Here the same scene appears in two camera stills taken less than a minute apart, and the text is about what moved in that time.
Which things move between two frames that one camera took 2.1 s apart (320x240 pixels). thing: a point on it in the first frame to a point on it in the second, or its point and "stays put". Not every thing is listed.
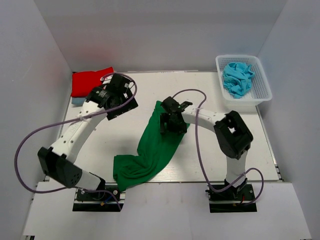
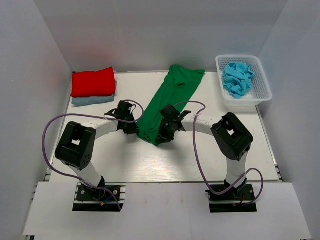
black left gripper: x=130 y=105 to x=133 y=130
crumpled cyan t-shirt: x=237 y=78 stays put
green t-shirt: x=155 y=150 to x=176 y=90
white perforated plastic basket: x=242 y=80 stays put
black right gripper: x=165 y=118 stays put
